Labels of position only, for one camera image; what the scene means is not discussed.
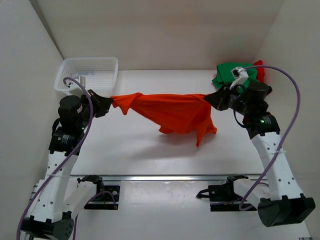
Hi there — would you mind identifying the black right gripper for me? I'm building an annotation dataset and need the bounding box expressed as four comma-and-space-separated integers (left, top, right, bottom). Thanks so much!
203, 82, 250, 115

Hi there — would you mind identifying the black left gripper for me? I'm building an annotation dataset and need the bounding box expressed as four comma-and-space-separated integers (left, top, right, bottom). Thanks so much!
80, 84, 114, 123

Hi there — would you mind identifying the orange t shirt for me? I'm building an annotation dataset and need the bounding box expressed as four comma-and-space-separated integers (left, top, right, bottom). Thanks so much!
111, 92, 218, 147

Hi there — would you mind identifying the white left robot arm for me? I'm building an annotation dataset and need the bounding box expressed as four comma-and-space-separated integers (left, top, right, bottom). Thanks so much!
17, 90, 113, 240

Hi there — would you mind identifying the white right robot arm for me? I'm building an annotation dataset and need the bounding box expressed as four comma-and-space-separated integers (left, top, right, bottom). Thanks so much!
204, 82, 316, 227

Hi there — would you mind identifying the green t shirt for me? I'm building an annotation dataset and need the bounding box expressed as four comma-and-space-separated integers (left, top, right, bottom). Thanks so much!
212, 62, 258, 89

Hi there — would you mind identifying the white plastic basket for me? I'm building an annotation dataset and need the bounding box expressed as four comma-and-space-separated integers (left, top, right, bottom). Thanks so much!
54, 57, 119, 98

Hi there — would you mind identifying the red t shirt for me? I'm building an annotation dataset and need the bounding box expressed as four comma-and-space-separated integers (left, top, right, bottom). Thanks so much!
253, 60, 265, 83

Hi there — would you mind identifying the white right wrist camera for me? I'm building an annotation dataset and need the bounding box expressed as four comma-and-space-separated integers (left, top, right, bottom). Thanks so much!
229, 66, 249, 90

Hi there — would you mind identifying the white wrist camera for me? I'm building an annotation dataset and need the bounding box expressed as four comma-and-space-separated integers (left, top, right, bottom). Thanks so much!
229, 66, 249, 90
65, 75, 86, 97

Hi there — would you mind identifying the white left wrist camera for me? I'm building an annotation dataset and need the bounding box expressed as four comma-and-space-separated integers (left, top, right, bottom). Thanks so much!
65, 75, 86, 97

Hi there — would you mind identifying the aluminium table rail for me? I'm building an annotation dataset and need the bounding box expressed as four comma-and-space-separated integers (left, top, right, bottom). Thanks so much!
29, 174, 271, 201

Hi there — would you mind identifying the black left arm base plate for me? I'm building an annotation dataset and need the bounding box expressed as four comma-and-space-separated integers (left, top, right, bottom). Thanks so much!
84, 181, 121, 211

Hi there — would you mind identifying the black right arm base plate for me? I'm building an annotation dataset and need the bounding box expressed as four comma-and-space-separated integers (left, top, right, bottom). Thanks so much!
196, 175, 249, 212

